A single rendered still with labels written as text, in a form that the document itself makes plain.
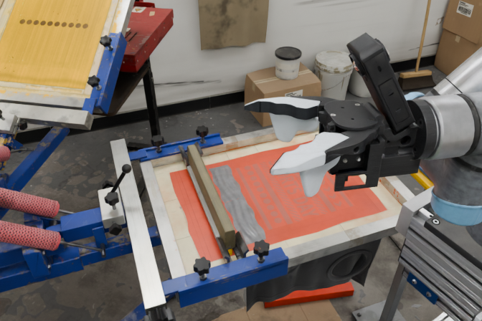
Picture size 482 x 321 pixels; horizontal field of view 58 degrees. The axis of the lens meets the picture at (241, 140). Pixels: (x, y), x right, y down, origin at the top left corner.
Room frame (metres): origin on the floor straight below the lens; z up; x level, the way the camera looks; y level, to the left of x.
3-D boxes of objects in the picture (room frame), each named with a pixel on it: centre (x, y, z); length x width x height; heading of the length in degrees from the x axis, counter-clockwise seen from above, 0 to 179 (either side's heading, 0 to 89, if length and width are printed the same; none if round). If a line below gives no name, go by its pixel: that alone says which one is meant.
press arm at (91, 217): (0.86, 0.42, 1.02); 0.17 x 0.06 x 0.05; 110
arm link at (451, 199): (0.46, -0.30, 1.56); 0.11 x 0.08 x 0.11; 9
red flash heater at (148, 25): (2.09, 0.64, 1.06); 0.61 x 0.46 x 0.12; 170
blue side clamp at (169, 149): (1.23, 0.21, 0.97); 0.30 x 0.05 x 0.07; 110
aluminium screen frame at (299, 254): (1.06, -0.11, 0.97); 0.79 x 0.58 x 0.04; 110
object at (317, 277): (0.90, -0.22, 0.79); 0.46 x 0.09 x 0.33; 110
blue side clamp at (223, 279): (0.71, 0.02, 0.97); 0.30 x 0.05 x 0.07; 110
